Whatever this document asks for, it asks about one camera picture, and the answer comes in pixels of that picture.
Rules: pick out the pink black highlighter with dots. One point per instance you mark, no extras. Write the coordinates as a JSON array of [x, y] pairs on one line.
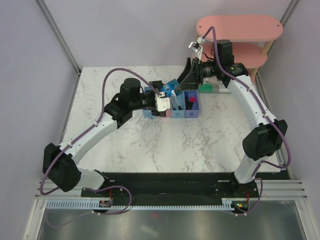
[[190, 103]]

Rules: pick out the blue white pen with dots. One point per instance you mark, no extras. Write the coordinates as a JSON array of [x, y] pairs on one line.
[[174, 97]]

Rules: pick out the purple drawer bin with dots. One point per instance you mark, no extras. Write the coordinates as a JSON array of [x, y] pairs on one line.
[[193, 113]]

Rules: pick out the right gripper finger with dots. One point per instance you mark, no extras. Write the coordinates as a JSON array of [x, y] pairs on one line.
[[185, 71], [189, 82]]

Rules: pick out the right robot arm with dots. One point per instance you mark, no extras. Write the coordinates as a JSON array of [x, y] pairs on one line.
[[266, 131]]

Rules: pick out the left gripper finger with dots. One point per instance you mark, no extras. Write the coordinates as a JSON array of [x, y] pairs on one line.
[[162, 114], [157, 84]]

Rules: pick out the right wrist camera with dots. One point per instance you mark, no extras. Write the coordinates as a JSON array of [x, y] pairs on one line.
[[197, 48]]

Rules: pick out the pink three-tier shelf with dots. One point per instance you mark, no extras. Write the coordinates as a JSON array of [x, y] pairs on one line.
[[251, 35]]

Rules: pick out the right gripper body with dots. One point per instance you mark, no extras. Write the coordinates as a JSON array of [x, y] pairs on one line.
[[202, 72]]

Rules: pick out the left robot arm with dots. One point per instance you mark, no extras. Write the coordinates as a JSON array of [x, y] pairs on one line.
[[60, 161]]

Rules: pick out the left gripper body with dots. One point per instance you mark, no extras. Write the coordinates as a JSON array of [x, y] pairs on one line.
[[153, 93]]

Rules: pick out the aluminium frame rail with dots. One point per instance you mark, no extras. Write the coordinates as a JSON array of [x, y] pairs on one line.
[[272, 190]]

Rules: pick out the blue round tape dispenser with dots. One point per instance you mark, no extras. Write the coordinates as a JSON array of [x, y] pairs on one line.
[[169, 88]]

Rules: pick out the green book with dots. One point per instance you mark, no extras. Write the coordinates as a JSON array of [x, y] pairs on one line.
[[213, 85]]

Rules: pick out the white cable duct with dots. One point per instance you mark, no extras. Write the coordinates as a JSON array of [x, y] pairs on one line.
[[97, 204]]

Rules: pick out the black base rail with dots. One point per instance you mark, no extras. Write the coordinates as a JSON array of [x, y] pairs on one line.
[[218, 185]]

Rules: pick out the light blue drawer bin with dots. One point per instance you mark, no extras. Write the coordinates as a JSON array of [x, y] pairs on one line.
[[147, 113]]

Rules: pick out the pink drawer bin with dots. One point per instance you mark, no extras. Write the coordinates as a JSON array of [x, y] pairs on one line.
[[168, 113]]

